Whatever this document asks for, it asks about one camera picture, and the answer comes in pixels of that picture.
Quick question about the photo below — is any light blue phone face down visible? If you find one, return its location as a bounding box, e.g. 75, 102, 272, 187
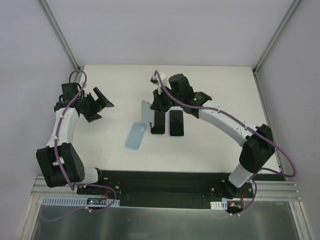
141, 100, 155, 128

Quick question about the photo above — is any black phone case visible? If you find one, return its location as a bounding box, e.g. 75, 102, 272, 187
150, 111, 166, 135

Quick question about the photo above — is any light blue three-hole phone case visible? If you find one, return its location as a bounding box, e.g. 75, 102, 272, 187
168, 109, 186, 139

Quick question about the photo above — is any light blue two-hole phone case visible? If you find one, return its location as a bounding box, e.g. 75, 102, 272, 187
124, 122, 147, 151

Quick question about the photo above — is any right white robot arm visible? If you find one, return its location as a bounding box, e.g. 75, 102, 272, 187
150, 71, 275, 199

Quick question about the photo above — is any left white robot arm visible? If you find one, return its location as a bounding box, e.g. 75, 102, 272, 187
36, 82, 114, 195

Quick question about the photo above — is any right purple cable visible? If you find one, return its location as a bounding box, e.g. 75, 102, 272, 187
153, 69, 298, 218

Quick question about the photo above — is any purple cable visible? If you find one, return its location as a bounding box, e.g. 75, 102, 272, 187
153, 69, 298, 218
53, 70, 118, 213

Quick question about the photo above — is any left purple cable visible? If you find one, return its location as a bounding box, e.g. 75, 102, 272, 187
53, 70, 118, 213

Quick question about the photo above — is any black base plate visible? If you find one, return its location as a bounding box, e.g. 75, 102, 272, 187
76, 169, 287, 208

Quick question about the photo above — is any left aluminium frame post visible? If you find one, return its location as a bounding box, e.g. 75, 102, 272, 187
37, 0, 81, 70

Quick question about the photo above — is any aluminium frame post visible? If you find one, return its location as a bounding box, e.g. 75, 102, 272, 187
37, 0, 81, 70
252, 0, 303, 76

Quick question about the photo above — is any left white cable duct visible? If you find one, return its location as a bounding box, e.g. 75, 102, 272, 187
42, 196, 120, 208

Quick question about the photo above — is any white cable duct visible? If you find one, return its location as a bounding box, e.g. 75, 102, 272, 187
210, 200, 244, 211
42, 196, 120, 208

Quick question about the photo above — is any right white cable duct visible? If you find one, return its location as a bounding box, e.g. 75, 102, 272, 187
210, 200, 244, 211

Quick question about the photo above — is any aluminium front rail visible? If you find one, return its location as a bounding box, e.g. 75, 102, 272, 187
31, 176, 302, 202

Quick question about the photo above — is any right aluminium frame post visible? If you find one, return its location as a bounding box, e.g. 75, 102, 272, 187
252, 0, 303, 76

